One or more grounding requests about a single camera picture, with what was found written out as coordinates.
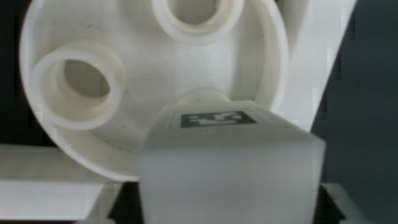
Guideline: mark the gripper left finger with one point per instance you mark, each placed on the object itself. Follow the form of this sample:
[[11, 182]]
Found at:
[[118, 205]]

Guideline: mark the white stool leg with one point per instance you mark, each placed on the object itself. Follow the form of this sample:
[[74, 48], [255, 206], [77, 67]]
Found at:
[[230, 165]]

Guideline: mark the white round stool seat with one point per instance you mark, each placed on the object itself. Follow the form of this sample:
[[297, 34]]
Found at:
[[118, 54]]

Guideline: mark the white L-shaped fence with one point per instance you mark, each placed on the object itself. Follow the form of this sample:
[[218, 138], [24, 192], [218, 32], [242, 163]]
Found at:
[[51, 187]]

